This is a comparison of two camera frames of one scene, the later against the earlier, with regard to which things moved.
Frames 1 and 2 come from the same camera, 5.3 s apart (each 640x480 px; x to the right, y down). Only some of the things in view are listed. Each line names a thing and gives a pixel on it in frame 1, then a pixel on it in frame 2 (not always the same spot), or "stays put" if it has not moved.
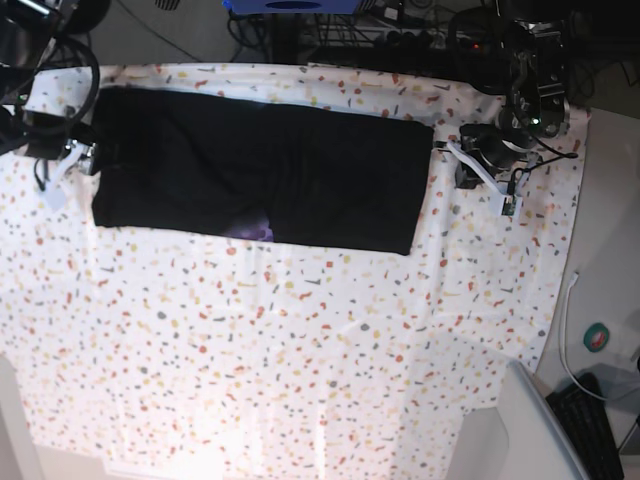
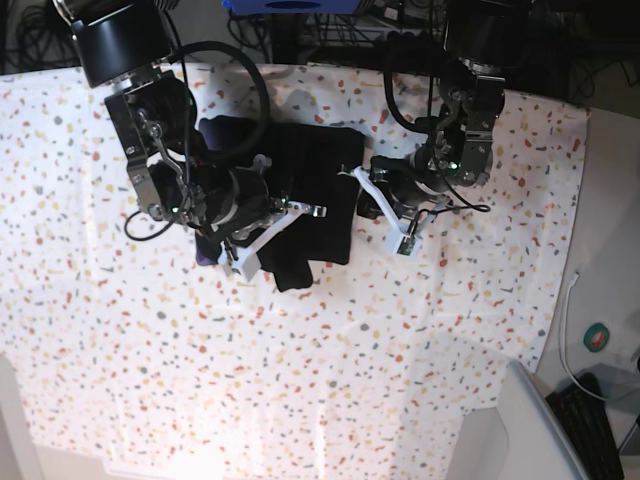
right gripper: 496,145 → 413,186
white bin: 521,438 stays put
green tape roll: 596,337 stays put
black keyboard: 585,419 stays put
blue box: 292,6 stays put
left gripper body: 46,135 → 238,203
